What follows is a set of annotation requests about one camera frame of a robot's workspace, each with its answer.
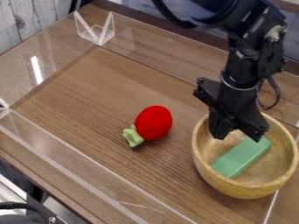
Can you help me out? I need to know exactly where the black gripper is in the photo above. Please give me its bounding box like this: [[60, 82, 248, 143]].
[[194, 77, 267, 142]]

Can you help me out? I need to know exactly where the green rectangular block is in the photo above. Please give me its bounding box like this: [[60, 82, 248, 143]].
[[210, 137, 272, 179]]

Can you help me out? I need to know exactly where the brown wooden bowl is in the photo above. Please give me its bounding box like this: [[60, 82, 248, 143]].
[[191, 115, 299, 200]]

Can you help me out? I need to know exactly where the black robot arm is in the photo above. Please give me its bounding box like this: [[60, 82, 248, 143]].
[[152, 0, 287, 141]]

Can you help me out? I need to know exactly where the red plush strawberry toy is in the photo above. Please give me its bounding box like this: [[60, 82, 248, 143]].
[[123, 105, 174, 147]]

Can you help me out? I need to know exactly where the clear acrylic enclosure wall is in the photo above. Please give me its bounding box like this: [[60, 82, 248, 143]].
[[0, 8, 299, 224]]

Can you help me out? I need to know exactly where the black metal bracket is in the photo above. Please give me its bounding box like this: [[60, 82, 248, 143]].
[[25, 195, 68, 224]]

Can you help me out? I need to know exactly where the black cable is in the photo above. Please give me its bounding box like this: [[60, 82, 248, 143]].
[[0, 200, 29, 217]]

